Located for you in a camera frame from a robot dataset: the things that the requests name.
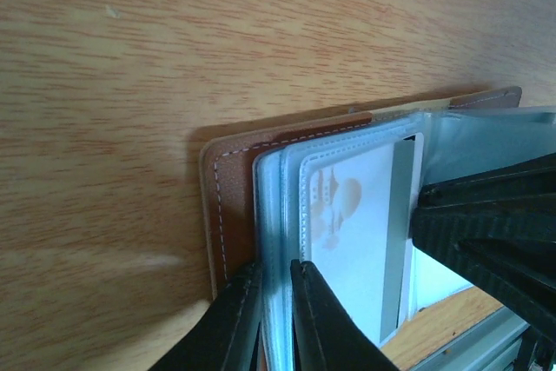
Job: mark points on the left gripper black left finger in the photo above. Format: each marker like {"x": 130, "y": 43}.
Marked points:
{"x": 227, "y": 336}

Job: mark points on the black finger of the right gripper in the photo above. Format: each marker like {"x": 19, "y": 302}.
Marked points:
{"x": 523, "y": 191}
{"x": 508, "y": 254}

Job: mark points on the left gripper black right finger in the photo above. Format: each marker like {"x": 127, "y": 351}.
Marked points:
{"x": 325, "y": 336}

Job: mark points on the white card with stripe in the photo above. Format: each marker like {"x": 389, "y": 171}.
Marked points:
{"x": 358, "y": 205}

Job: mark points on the brown leather card holder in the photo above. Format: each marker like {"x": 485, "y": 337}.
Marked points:
{"x": 255, "y": 204}

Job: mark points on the aluminium front rail frame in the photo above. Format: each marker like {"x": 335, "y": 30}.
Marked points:
{"x": 495, "y": 343}

